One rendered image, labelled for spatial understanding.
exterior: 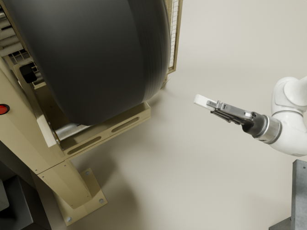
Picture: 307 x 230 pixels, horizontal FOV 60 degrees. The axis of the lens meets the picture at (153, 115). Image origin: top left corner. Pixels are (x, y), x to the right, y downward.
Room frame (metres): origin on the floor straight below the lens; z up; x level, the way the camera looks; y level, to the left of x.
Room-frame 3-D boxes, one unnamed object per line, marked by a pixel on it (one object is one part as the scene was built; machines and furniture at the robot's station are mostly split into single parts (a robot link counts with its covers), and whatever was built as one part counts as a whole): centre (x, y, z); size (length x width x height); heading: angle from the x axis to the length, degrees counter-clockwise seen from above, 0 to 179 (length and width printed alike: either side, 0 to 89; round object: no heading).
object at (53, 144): (0.53, 0.41, 0.90); 0.40 x 0.03 x 0.10; 31
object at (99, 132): (0.51, 0.19, 0.84); 0.36 x 0.09 x 0.06; 121
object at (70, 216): (0.48, 0.47, 0.01); 0.27 x 0.27 x 0.02; 31
